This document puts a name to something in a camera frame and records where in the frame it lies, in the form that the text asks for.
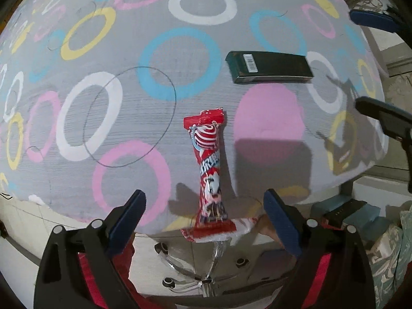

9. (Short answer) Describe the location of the green patterned cloth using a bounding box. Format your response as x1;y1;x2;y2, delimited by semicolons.
367;211;412;309

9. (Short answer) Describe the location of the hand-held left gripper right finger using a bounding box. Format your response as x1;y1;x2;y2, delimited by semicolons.
263;189;376;309

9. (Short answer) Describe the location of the dark green box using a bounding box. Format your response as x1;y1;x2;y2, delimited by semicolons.
225;51;313;85

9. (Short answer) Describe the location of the white red-print plastic bag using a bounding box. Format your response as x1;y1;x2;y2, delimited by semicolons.
180;216;261;243

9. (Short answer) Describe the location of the red candy wrapper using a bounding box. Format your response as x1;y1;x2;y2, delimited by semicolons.
182;109;238;242

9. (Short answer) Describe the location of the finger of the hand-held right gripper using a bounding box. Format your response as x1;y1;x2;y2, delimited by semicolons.
350;6;411;33
356;97;412;194

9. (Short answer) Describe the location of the blue box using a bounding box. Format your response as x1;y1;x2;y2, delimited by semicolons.
309;196;381;232

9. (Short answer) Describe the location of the black box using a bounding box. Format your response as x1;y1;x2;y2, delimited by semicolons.
323;200;367;227

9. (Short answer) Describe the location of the chair base with casters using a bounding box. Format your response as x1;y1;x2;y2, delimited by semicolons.
154;241;252;297

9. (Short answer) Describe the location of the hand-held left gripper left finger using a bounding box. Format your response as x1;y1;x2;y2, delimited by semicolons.
34;190;147;309

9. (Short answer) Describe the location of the ring-patterned bed sheet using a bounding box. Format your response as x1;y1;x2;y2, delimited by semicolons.
0;0;387;235

